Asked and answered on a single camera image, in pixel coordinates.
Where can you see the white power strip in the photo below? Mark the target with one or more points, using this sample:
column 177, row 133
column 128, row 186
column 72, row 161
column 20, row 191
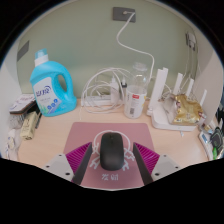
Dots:
column 96, row 101

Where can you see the small yellow box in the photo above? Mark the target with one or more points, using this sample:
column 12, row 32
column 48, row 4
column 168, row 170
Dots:
column 29, row 125

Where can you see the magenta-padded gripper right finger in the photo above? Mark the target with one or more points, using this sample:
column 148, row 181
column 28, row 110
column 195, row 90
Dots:
column 148, row 158

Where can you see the pink mouse pad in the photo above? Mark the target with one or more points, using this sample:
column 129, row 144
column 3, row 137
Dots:
column 83, row 133

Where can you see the green small tube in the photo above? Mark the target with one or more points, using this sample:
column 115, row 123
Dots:
column 215, row 152

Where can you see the white remote control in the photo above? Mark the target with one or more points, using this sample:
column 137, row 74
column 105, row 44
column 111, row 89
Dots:
column 205, row 143

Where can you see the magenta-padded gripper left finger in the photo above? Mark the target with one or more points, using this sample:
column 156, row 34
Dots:
column 78, row 156

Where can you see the black computer mouse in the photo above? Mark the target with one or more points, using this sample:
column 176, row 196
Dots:
column 111, row 151

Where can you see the clear plastic bottle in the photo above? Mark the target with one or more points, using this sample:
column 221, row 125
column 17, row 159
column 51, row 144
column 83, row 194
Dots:
column 135, row 100

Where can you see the stack of papers and books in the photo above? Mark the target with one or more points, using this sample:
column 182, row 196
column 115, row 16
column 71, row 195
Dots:
column 21, row 102

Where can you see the long grey wall plate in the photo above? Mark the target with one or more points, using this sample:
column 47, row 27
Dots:
column 23, row 50

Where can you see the black pouch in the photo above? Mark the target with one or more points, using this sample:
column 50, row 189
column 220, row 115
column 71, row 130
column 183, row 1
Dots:
column 218, row 136

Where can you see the golden snack bag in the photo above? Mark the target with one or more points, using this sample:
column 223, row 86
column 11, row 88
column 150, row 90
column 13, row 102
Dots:
column 188, row 111

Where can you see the grey wall socket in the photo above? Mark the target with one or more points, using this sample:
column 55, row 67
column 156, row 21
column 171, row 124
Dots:
column 120, row 15

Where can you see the grey foil packets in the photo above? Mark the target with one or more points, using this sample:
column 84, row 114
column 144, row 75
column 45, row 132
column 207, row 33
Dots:
column 16, row 121

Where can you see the black pen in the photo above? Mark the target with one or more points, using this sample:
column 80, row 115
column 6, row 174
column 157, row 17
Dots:
column 38, row 120

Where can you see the side wall socket with plugs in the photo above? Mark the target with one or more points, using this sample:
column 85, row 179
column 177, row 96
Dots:
column 191, row 41

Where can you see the blue detergent bottle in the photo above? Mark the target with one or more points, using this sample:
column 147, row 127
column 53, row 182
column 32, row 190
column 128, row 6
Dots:
column 45, row 76

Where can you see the white router with antennas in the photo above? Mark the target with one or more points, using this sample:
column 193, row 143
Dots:
column 161, row 120

